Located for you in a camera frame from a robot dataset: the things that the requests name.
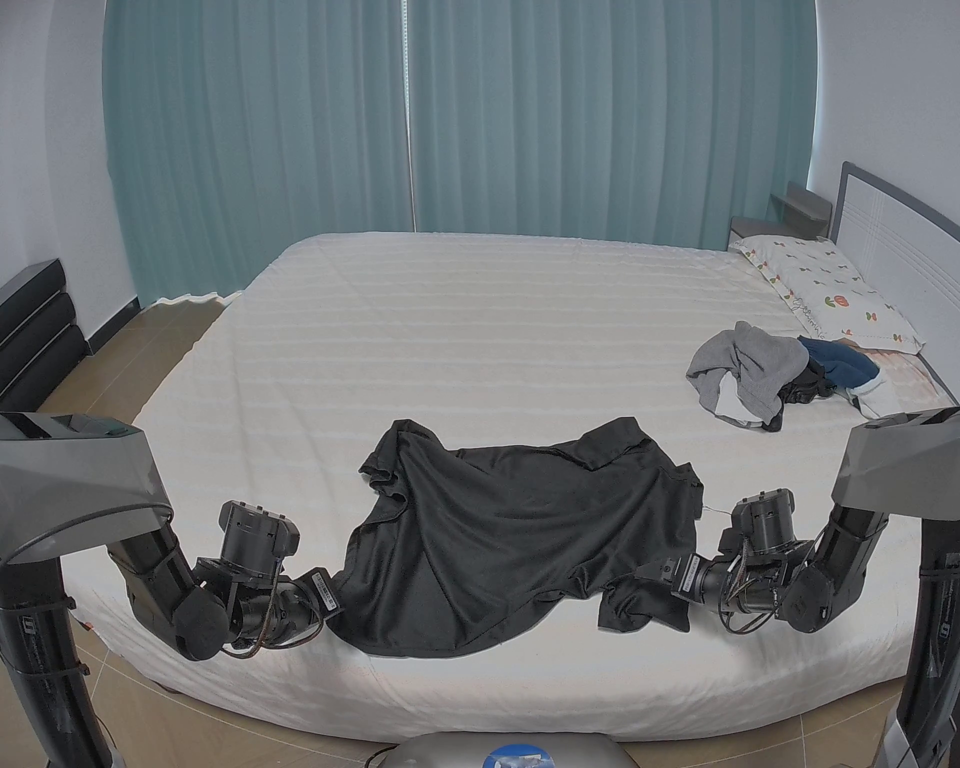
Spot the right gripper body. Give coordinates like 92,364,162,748
636,555,733,606

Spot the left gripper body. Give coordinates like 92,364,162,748
273,567,346,642

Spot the black T-shirt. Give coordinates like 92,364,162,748
330,418,706,660

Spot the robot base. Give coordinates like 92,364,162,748
371,733,639,768

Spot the pile of clothes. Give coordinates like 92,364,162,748
686,321,890,434

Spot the bed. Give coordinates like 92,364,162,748
67,161,960,744

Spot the white printed pillow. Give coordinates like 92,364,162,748
738,234,925,354

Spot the grey bedside table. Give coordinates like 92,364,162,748
729,182,834,243

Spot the black chest of drawers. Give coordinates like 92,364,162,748
0,258,90,410

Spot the blue-green curtain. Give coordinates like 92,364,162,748
408,0,819,249
101,0,415,305

